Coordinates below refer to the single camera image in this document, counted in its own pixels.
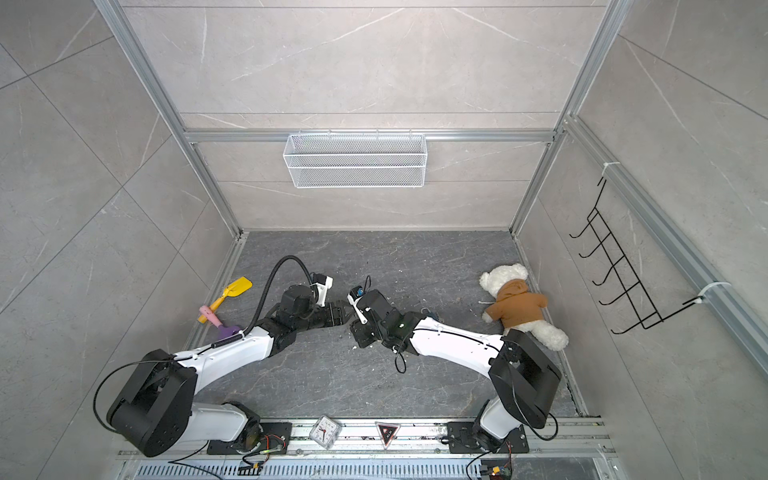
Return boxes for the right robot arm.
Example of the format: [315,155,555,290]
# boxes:
[347,286,562,450]

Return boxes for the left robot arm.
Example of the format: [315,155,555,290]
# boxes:
[106,285,353,457]

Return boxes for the yellow toy shovel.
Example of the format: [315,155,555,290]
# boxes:
[209,277,253,312]

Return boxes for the red triangle warning sign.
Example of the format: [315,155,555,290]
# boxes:
[375,422,401,450]

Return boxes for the small white clock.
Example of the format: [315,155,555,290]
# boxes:
[309,415,343,450]

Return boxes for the pink purple toy shovel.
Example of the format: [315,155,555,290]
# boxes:
[198,306,242,339]

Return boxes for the white teddy bear brown hoodie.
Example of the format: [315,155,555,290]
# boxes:
[479,263,569,352]

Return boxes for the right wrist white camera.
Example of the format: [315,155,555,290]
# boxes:
[347,286,368,324]

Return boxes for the wrist white camera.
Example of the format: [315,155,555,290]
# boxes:
[310,273,333,307]
[347,286,368,324]

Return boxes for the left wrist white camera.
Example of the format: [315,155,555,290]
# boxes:
[310,273,333,307]

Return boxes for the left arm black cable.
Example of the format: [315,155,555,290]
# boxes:
[242,255,316,334]

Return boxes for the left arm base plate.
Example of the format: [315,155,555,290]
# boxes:
[206,422,293,456]

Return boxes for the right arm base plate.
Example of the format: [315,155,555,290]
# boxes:
[440,422,530,454]

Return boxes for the white wire mesh basket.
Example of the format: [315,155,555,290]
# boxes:
[283,133,428,189]

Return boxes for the black wire hook rack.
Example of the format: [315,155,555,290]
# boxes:
[568,178,705,335]

